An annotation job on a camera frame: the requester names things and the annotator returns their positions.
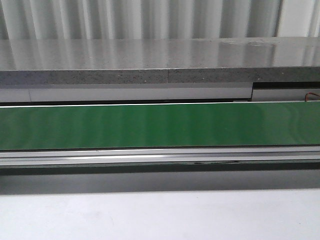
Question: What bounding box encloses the green conveyor belt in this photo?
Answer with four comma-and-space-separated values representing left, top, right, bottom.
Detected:
0, 101, 320, 151

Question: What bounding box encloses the grey speckled stone counter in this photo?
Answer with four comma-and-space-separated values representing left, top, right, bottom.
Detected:
0, 36, 320, 103

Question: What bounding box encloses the white pleated curtain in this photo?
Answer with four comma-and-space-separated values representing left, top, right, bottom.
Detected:
0, 0, 320, 40

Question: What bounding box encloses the aluminium conveyor frame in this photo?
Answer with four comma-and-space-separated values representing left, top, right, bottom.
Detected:
0, 146, 320, 166

